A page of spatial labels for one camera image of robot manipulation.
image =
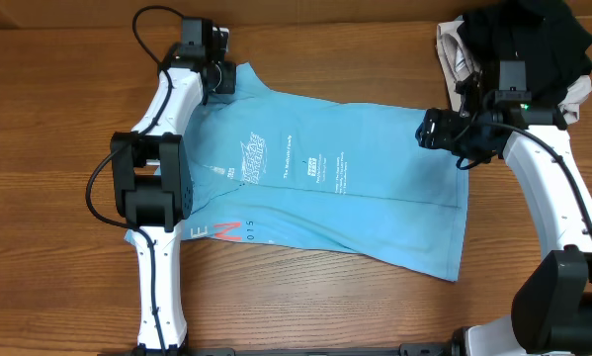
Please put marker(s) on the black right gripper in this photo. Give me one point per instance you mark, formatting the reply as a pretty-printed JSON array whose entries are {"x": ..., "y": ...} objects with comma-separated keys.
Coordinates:
[{"x": 432, "y": 130}]

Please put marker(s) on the light blue printed t-shirt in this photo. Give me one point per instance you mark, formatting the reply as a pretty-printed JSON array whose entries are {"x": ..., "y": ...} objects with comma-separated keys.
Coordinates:
[{"x": 275, "y": 168}]

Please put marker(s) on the black folded garment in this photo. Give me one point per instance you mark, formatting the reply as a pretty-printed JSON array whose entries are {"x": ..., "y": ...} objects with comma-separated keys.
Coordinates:
[{"x": 542, "y": 33}]

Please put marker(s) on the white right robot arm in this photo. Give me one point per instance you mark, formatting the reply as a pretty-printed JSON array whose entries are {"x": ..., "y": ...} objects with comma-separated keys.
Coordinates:
[{"x": 551, "y": 314}]

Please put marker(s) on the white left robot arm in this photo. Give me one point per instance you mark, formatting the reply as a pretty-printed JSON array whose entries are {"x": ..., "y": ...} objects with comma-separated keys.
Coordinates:
[{"x": 152, "y": 180}]

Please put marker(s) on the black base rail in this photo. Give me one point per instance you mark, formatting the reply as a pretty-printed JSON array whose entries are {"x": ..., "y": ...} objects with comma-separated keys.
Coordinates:
[{"x": 315, "y": 351}]

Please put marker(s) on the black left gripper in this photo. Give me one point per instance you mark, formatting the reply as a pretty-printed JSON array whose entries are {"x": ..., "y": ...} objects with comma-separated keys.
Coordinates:
[{"x": 221, "y": 78}]

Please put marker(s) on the beige folded garment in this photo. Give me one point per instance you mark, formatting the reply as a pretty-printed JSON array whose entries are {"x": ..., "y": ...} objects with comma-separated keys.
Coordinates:
[{"x": 458, "y": 64}]

